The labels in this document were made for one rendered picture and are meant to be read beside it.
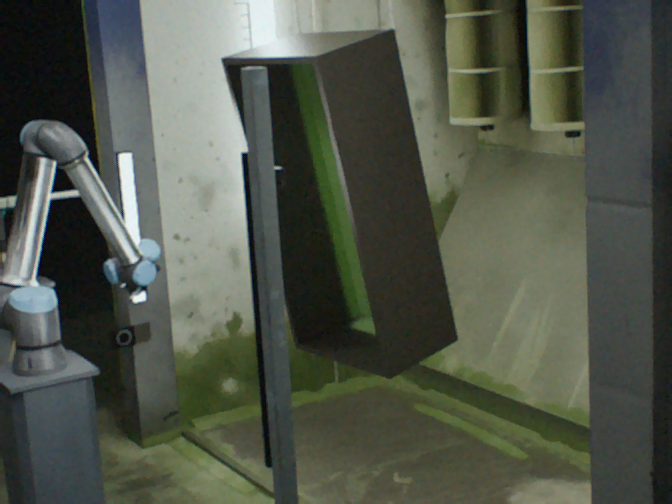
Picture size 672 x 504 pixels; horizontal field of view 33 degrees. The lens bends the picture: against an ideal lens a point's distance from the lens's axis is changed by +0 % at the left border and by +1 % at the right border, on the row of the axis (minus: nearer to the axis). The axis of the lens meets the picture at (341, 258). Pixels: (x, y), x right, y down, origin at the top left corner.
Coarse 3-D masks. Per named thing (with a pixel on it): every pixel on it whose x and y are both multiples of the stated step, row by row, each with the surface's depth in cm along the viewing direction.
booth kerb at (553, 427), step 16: (416, 368) 525; (432, 368) 514; (432, 384) 516; (448, 384) 505; (464, 384) 495; (464, 400) 496; (480, 400) 487; (496, 400) 477; (512, 400) 467; (496, 416) 479; (512, 416) 469; (528, 416) 460; (544, 416) 452; (560, 416) 443; (544, 432) 453; (560, 432) 445; (576, 432) 437; (576, 448) 438
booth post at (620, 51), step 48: (624, 0) 211; (624, 48) 213; (624, 96) 215; (624, 144) 217; (624, 192) 219; (624, 240) 221; (624, 288) 223; (624, 336) 225; (624, 384) 227; (624, 432) 229; (624, 480) 232
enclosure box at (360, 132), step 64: (256, 64) 399; (320, 64) 371; (384, 64) 388; (320, 128) 446; (384, 128) 392; (320, 192) 453; (384, 192) 395; (320, 256) 457; (384, 256) 399; (320, 320) 461; (384, 320) 403; (448, 320) 422
